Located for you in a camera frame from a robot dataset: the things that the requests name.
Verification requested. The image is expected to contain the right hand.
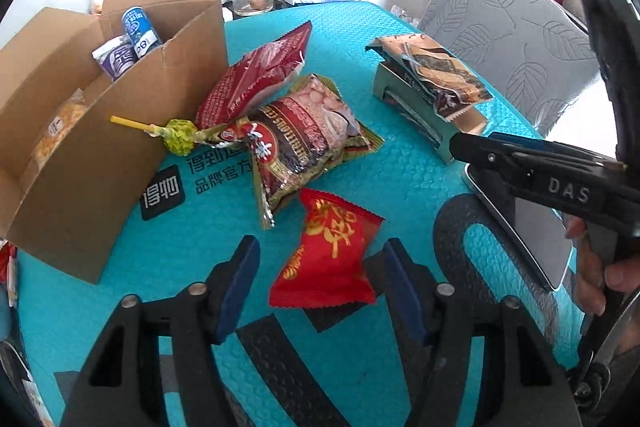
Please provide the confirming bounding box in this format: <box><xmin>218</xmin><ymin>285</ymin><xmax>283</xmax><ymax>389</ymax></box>
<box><xmin>565</xmin><ymin>216</ymin><xmax>639</xmax><ymax>317</ymax></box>

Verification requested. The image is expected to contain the yellow green lollipop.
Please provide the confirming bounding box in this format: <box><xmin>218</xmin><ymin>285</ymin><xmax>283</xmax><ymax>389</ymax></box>
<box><xmin>110</xmin><ymin>116</ymin><xmax>198</xmax><ymax>156</ymax></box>

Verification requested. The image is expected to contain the brown cardboard box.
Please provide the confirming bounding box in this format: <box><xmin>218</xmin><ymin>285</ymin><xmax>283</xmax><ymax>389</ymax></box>
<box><xmin>1</xmin><ymin>0</ymin><xmax>228</xmax><ymax>283</ymax></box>

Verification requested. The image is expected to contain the dark red peanut bag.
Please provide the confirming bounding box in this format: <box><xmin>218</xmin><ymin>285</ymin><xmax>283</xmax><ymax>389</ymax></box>
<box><xmin>198</xmin><ymin>74</ymin><xmax>384</xmax><ymax>230</ymax></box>

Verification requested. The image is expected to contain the black smartphone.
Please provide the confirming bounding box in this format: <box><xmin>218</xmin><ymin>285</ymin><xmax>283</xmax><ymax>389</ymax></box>
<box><xmin>463</xmin><ymin>164</ymin><xmax>573</xmax><ymax>291</ymax></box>

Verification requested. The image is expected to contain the small red candy packet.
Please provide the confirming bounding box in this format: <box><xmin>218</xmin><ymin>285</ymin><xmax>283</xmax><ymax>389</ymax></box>
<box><xmin>268</xmin><ymin>187</ymin><xmax>384</xmax><ymax>309</ymax></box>

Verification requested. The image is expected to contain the green box with sachets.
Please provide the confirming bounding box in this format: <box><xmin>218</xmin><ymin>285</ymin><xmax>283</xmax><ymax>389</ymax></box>
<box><xmin>366</xmin><ymin>32</ymin><xmax>492</xmax><ymax>165</ymax></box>

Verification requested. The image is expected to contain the red snack bag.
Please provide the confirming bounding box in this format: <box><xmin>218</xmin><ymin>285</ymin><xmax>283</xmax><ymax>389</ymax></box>
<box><xmin>195</xmin><ymin>20</ymin><xmax>312</xmax><ymax>130</ymax></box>

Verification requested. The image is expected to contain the teal bubble mailer mat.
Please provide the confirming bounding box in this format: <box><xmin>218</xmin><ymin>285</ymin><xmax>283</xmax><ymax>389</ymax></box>
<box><xmin>14</xmin><ymin>0</ymin><xmax>586</xmax><ymax>427</ymax></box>

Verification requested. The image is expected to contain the grey leaf pattern cushion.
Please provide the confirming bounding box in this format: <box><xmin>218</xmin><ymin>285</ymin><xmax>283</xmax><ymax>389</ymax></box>
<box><xmin>419</xmin><ymin>0</ymin><xmax>599</xmax><ymax>136</ymax></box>

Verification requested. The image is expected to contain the bread in clear packet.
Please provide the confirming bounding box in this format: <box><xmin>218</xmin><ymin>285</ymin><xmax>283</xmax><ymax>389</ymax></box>
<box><xmin>20</xmin><ymin>88</ymin><xmax>88</xmax><ymax>188</ymax></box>

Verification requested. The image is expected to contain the blue tube snack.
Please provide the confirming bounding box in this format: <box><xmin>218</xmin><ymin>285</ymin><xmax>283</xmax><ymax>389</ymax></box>
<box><xmin>122</xmin><ymin>6</ymin><xmax>163</xmax><ymax>60</ymax></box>

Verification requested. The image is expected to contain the purple silver snack packet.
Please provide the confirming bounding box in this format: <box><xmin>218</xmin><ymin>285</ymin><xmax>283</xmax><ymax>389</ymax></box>
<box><xmin>92</xmin><ymin>35</ymin><xmax>138</xmax><ymax>80</ymax></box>

